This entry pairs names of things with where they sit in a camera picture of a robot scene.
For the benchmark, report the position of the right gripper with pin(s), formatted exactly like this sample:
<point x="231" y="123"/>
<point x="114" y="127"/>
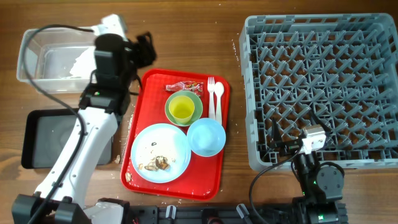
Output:
<point x="288" y="145"/>

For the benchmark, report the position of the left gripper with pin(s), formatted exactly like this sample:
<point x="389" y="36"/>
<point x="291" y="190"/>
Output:
<point x="145" y="48"/>

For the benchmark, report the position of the white napkin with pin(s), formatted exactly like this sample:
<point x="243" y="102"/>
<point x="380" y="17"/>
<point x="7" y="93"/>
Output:
<point x="84" y="64"/>

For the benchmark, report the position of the yellow cup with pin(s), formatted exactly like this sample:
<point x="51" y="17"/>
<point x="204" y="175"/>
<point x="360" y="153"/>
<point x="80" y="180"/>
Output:
<point x="182" y="108"/>

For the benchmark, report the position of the green bowl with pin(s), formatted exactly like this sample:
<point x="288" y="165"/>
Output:
<point x="198" y="107"/>

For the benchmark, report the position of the red snack wrapper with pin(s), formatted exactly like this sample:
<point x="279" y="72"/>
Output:
<point x="192" y="86"/>

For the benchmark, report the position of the light blue bowl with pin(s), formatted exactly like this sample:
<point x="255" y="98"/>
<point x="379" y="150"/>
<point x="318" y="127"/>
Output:
<point x="206" y="137"/>

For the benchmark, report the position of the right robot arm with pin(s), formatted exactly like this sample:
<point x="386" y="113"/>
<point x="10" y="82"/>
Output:
<point x="321" y="183"/>

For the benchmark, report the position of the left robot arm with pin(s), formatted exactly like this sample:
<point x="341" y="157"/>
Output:
<point x="103" y="103"/>

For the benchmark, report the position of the grey dishwasher rack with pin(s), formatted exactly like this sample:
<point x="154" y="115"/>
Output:
<point x="342" y="68"/>

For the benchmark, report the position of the clear plastic bin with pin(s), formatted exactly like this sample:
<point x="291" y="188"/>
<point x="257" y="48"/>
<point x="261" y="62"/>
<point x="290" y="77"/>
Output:
<point x="51" y="54"/>

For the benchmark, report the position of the white plastic spoon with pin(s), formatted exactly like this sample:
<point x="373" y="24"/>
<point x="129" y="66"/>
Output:
<point x="219" y="90"/>

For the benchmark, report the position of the white plastic fork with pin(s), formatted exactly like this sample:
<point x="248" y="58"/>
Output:
<point x="211" y="90"/>

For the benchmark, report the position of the food crumb on table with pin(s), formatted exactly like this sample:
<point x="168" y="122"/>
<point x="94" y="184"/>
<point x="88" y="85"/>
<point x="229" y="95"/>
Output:
<point x="118" y="158"/>

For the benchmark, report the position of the black tray bin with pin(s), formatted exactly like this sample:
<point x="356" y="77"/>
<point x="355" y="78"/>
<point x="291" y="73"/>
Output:
<point x="46" y="133"/>

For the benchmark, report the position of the light blue plate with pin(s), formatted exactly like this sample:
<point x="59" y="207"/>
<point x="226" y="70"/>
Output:
<point x="171" y="137"/>

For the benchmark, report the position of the red serving tray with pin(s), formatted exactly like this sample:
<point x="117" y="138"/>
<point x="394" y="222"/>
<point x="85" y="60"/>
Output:
<point x="201" y="180"/>

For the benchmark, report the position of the food crumb on tray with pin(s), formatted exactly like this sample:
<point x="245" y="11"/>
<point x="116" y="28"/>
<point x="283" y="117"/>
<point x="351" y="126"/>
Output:
<point x="128" y="177"/>

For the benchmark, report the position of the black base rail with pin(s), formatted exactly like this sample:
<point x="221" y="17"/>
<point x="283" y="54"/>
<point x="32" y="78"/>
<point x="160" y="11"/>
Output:
<point x="277" y="213"/>

